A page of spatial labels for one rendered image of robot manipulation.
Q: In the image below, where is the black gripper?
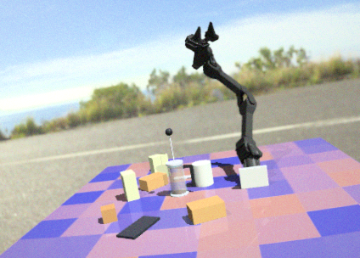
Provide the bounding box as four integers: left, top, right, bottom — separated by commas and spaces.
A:
185, 21, 219, 58

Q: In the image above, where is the pale green block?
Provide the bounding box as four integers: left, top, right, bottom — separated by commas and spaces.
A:
121, 170, 140, 202
148, 153, 168, 176

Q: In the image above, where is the tan rectangular block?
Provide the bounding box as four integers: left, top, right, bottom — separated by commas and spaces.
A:
138, 172, 168, 191
186, 196, 227, 225

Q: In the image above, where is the orange cube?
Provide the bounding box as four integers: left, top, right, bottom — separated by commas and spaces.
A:
101, 204, 118, 224

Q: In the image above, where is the grey cylinder with white top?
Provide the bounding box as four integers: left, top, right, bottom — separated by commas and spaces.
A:
192, 160, 214, 187

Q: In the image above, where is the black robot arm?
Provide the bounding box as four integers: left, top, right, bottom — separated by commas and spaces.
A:
191, 47, 263, 168

